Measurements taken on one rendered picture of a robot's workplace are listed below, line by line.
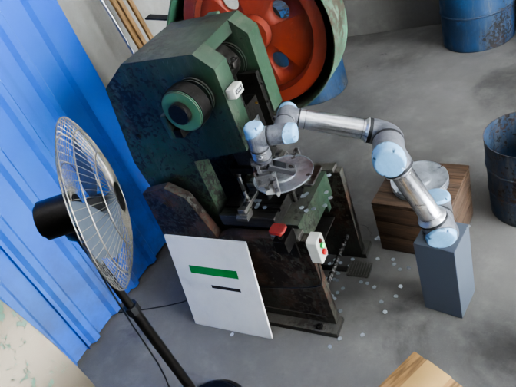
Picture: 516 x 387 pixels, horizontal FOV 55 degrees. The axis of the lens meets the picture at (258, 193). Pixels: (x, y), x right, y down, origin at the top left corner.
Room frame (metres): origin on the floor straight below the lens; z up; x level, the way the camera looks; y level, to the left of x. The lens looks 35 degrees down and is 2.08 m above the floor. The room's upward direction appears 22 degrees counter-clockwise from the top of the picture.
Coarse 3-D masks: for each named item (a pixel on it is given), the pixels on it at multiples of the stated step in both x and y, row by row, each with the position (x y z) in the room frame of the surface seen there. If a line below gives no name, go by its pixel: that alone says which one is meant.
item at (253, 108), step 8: (248, 96) 2.01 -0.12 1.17; (248, 104) 1.94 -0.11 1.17; (256, 104) 1.99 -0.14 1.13; (248, 112) 1.93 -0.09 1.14; (256, 112) 1.97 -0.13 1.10; (256, 120) 1.96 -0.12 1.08; (264, 120) 2.00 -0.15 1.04; (240, 152) 1.94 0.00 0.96; (248, 152) 1.92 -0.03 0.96; (272, 152) 1.90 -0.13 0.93; (240, 160) 1.95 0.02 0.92; (248, 160) 1.93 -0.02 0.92
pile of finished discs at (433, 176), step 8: (424, 160) 2.09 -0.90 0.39; (416, 168) 2.07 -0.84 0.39; (424, 168) 2.04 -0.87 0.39; (432, 168) 2.01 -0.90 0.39; (440, 168) 1.99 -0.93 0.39; (424, 176) 1.98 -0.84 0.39; (432, 176) 1.96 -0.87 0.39; (440, 176) 1.93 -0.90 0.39; (448, 176) 1.91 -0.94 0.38; (392, 184) 2.02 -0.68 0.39; (424, 184) 1.92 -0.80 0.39; (432, 184) 1.90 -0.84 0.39; (440, 184) 1.88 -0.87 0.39; (400, 192) 1.94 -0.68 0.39
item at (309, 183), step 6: (318, 168) 1.86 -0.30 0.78; (306, 174) 1.85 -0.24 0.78; (312, 174) 1.83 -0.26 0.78; (318, 174) 1.82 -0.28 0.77; (312, 180) 1.79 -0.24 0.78; (300, 186) 1.80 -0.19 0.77; (306, 186) 1.78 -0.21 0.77; (312, 186) 1.76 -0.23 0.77; (288, 192) 1.87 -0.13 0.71; (294, 192) 1.86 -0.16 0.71; (300, 192) 1.89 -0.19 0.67; (294, 198) 1.86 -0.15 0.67
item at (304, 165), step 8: (280, 160) 2.04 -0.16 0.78; (288, 160) 2.01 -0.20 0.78; (296, 160) 1.98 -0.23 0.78; (304, 160) 1.96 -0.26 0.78; (296, 168) 1.92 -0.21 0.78; (304, 168) 1.90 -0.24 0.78; (312, 168) 1.87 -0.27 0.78; (280, 176) 1.90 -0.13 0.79; (288, 176) 1.88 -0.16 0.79; (296, 176) 1.86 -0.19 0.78; (304, 176) 1.84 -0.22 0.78; (256, 184) 1.92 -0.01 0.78; (280, 184) 1.85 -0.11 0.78; (288, 184) 1.83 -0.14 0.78; (296, 184) 1.80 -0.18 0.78; (264, 192) 1.83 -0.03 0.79
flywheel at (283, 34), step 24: (192, 0) 2.41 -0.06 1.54; (216, 0) 2.38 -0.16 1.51; (240, 0) 2.30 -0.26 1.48; (264, 0) 2.22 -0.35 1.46; (288, 0) 2.16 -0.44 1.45; (312, 0) 2.05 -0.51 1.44; (264, 24) 2.23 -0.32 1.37; (288, 24) 2.18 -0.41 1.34; (312, 24) 2.07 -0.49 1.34; (288, 48) 2.20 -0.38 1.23; (312, 48) 2.12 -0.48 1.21; (288, 72) 2.22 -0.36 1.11; (312, 72) 2.11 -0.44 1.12; (288, 96) 2.21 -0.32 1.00
